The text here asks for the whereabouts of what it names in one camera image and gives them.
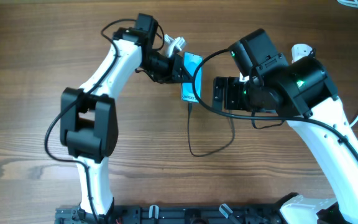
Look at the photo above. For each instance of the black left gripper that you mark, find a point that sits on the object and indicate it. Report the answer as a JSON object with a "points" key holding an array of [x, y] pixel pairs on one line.
{"points": [[178, 66]]}

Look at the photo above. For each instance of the white power strip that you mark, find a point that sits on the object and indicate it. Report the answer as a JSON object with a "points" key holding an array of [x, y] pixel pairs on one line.
{"points": [[299, 51]]}

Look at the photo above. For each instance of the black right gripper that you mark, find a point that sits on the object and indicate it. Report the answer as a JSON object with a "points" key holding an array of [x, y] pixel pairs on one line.
{"points": [[232, 84]]}

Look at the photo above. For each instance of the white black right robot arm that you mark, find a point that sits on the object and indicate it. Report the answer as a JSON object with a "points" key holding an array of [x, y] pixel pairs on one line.
{"points": [[303, 94]]}

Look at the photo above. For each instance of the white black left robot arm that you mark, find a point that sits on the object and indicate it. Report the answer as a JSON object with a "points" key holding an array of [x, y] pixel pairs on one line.
{"points": [[85, 131]]}

